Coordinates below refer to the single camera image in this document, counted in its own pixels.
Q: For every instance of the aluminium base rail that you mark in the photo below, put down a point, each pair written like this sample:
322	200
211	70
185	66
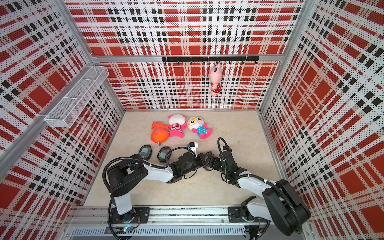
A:
175	223

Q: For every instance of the white wire mesh basket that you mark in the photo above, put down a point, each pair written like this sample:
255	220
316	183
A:
68	109

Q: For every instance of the orange plush toy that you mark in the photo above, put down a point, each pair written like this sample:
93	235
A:
160	132

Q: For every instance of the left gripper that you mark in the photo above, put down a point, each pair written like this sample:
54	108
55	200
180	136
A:
201	158

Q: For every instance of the black hook rail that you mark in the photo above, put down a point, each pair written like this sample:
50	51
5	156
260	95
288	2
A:
214	59

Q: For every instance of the teal charger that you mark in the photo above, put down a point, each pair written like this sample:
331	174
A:
162	156
145	152

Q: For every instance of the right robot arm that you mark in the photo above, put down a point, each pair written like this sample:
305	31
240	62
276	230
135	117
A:
274	201

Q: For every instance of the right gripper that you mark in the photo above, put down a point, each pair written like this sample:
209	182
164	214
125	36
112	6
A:
215	161

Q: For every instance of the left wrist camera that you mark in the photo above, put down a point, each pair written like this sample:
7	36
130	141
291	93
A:
192	147

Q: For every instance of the pink hanging plush toy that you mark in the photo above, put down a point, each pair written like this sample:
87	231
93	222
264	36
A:
215	77

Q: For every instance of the pink striped plush doll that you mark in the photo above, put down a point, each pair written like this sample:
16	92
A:
177	123

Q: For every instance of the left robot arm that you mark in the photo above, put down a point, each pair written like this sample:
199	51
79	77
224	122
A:
123	174

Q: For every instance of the teal charger top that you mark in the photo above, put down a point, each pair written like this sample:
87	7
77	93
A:
145	152

